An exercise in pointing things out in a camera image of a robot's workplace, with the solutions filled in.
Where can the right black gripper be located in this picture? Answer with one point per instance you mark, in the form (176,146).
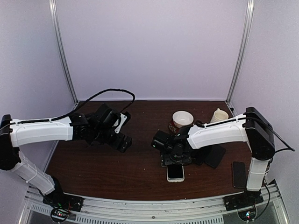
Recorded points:
(166,160)

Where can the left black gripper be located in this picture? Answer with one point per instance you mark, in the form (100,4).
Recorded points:
(124,145)

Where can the white-edged black phone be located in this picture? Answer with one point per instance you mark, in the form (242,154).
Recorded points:
(175,172)

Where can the clear white phone case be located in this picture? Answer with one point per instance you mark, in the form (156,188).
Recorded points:
(175,179)

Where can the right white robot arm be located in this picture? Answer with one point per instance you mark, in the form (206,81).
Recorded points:
(251,127)

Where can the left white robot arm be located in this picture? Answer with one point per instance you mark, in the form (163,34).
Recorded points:
(15,133)

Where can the black phone lying flat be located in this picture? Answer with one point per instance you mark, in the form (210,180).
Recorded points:
(215,156)

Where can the black phone right edge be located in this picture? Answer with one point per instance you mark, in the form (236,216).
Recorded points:
(239,174)

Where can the red floral saucer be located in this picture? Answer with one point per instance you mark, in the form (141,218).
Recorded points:
(173,127)

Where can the white ceramic bowl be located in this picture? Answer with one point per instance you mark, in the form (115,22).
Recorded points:
(182,118)

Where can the cream ceramic mug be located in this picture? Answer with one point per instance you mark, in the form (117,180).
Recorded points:
(219,115)

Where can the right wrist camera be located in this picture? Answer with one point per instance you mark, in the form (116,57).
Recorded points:
(162,140)

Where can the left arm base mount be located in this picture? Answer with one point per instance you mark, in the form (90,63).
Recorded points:
(62,208)

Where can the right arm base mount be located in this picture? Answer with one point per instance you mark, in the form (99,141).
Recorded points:
(245,204)

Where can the left aluminium frame post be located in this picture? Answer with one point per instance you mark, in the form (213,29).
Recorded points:
(62,55)

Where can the aluminium frame post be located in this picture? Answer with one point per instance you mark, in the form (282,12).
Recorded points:
(62,55)
(242,49)

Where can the right aluminium frame post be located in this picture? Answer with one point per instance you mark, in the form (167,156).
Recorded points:
(242,49)

